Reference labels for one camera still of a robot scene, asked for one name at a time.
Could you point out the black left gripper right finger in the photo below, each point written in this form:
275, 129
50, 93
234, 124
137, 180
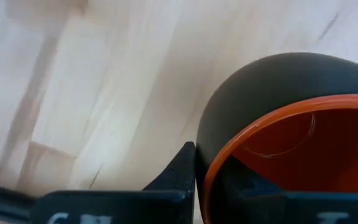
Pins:
291, 208

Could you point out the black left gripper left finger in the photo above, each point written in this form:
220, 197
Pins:
135, 207

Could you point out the black aluminium table frame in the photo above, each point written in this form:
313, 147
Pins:
2, 202

